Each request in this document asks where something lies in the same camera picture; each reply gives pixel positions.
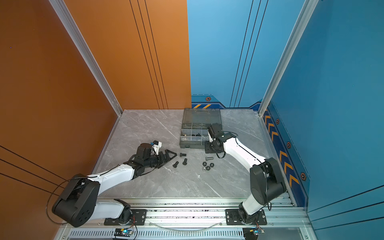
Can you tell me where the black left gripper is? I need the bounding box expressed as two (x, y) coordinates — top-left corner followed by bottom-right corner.
(144, 149), (177, 170)

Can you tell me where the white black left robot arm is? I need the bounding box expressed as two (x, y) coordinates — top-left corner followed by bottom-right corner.
(52, 141), (177, 228)

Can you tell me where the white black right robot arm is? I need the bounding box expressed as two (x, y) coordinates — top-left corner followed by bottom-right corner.
(206, 124), (287, 225)

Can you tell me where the clear grey compartment organizer box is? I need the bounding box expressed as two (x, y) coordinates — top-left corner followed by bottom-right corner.
(180, 108), (222, 149)

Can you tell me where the green circuit board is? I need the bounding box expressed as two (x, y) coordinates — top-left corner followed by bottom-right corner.
(113, 228), (135, 240)

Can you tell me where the small right circuit board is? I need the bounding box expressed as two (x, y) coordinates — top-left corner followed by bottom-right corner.
(243, 228), (265, 240)

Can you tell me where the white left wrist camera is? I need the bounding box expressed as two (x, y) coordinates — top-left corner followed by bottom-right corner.
(151, 141), (162, 155)

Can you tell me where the aluminium front rail frame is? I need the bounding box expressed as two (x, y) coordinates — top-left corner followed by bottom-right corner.
(53, 196), (317, 240)

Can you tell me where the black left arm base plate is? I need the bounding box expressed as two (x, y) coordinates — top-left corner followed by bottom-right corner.
(104, 209), (147, 226)

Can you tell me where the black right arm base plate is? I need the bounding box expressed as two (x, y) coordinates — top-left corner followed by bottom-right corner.
(225, 209), (268, 226)

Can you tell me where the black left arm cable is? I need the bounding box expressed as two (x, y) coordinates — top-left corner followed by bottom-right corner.
(45, 178), (79, 226)

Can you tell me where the aluminium corner frame post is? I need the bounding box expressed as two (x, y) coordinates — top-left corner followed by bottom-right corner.
(258, 0), (319, 117)

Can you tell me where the left aluminium frame post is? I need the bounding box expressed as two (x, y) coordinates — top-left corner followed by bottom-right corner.
(49, 0), (123, 117)

